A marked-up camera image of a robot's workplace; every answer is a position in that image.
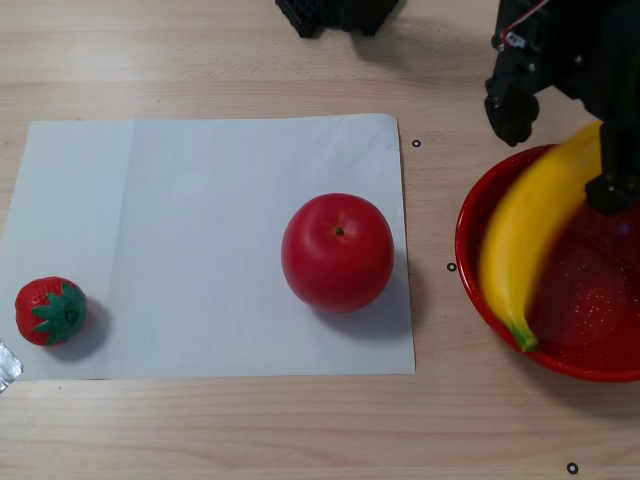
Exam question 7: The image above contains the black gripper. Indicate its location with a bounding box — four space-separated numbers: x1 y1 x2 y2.
483 0 640 217

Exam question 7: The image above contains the yellow plastic banana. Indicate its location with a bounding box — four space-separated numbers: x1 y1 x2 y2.
478 119 606 353

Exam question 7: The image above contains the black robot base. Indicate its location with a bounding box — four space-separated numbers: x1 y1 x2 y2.
322 0 402 38

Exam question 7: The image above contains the red speckled enamel bowl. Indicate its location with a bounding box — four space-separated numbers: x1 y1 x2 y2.
455 143 640 384

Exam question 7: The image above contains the red plastic apple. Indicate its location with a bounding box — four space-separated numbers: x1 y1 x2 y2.
280 193 396 314

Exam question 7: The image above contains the black gridded clamp block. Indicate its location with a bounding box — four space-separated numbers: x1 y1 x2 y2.
274 0 327 39

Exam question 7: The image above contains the white paper sheet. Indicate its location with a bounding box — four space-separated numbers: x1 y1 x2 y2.
0 113 417 381

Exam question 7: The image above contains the red plastic strawberry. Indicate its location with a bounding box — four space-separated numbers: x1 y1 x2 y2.
14 276 89 347

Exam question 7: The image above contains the red white servo cable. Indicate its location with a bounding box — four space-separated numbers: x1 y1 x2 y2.
498 0 549 50

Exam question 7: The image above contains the grey duct tape piece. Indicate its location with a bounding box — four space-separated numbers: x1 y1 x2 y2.
0 339 24 396

